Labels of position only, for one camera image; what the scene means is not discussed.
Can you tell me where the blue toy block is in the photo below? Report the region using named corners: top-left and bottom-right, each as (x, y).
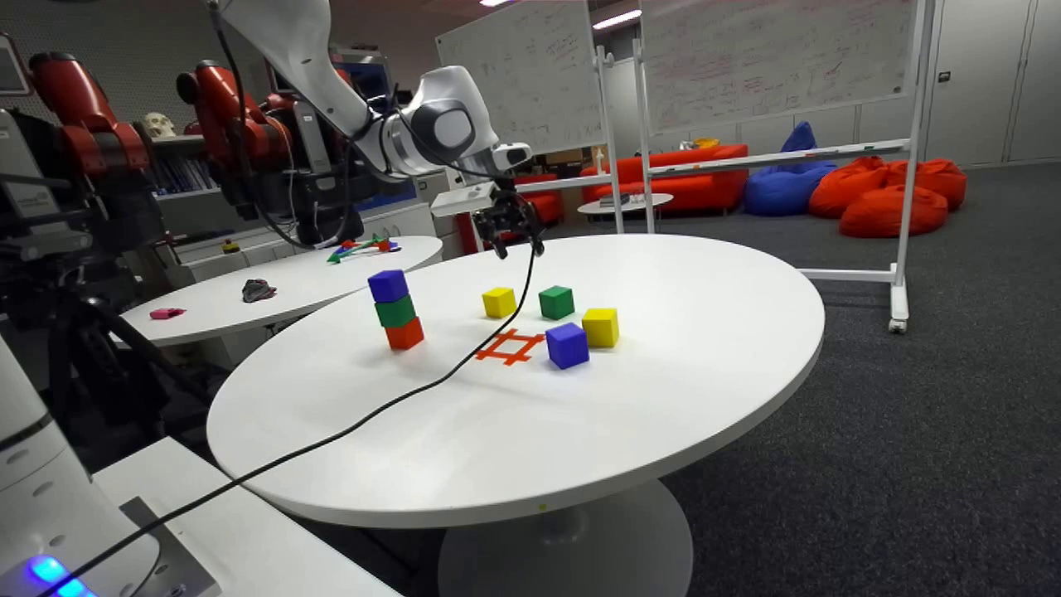
top-left (363, 266), bottom-right (411, 308)
top-left (544, 318), bottom-right (593, 371)

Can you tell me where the yellow toy block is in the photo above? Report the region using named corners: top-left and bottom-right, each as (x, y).
top-left (478, 283), bottom-right (520, 323)
top-left (580, 301), bottom-right (623, 350)

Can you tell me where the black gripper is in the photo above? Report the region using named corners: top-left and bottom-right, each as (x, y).
top-left (475, 180), bottom-right (547, 261)

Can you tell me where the blue beanbag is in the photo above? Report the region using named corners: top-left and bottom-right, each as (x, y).
top-left (739, 121), bottom-right (838, 219)

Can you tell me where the white table pedestal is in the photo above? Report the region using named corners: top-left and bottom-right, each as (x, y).
top-left (433, 474), bottom-right (698, 597)

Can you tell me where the small whiteboard on stand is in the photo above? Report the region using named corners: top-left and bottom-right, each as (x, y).
top-left (432, 0), bottom-right (629, 254)

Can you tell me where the orange tape grid mark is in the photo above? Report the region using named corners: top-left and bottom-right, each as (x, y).
top-left (469, 324), bottom-right (547, 367)

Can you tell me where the small white round table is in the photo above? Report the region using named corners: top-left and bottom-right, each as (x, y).
top-left (574, 189), bottom-right (677, 219)

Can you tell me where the orange beanbag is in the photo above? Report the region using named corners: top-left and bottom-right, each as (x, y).
top-left (808, 153), bottom-right (888, 222)
top-left (916, 155), bottom-right (971, 216)
top-left (834, 180), bottom-right (954, 243)

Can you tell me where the orange toy block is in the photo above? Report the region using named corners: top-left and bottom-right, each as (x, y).
top-left (380, 316), bottom-right (427, 355)

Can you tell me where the red beanbag sofa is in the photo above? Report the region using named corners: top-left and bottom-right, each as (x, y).
top-left (451, 175), bottom-right (567, 254)
top-left (610, 139), bottom-right (756, 219)

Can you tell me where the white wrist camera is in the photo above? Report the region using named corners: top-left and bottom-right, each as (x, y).
top-left (427, 180), bottom-right (500, 222)

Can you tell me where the ceiling light strip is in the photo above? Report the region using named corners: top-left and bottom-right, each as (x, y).
top-left (590, 8), bottom-right (647, 33)

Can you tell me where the gray lump object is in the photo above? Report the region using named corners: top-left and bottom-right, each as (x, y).
top-left (238, 276), bottom-right (283, 308)

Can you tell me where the large whiteboard on stand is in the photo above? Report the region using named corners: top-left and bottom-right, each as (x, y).
top-left (634, 0), bottom-right (948, 336)

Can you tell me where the white base unit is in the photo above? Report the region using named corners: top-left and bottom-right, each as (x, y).
top-left (0, 336), bottom-right (405, 597)

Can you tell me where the green toy block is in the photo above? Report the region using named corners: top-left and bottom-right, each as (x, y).
top-left (371, 296), bottom-right (419, 332)
top-left (537, 283), bottom-right (578, 323)

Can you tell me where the white round side table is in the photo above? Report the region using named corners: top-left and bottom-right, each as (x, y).
top-left (120, 233), bottom-right (447, 350)

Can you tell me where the small white figurine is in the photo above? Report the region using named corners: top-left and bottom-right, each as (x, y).
top-left (140, 109), bottom-right (175, 146)

